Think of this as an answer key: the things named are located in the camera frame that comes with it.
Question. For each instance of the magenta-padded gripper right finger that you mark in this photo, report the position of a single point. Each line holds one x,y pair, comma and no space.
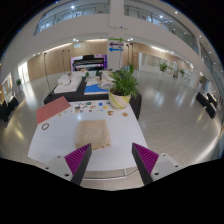
146,158

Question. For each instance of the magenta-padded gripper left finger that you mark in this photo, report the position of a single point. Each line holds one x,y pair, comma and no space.
77,158

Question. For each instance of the beige fluffy towel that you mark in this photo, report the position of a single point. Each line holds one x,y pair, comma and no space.
92,133

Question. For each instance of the white sheet with colourful stickers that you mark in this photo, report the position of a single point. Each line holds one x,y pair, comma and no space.
90,107

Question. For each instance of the pink flat board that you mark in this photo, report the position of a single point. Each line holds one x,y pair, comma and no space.
51,110

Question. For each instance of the black display platform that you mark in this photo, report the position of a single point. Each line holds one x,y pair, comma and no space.
70,97

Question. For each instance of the potted plant in striped pot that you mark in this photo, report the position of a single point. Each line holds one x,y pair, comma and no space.
118,100

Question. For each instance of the white architectural model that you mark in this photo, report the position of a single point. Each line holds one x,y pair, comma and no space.
66,88

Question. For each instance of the blue-based architectural model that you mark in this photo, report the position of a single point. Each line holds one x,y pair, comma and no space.
93,89

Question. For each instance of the black lounge chairs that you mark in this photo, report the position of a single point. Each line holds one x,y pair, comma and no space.
8,108
208,105

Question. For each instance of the black floor lamp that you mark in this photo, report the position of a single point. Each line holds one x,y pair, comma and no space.
131,53
47,73
126,55

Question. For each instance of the black piano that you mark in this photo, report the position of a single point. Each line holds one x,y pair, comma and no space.
88,63

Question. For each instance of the small far potted plant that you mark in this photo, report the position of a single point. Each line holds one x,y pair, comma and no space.
18,82

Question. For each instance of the sign with coloured arrows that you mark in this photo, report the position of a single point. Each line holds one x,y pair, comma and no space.
116,44

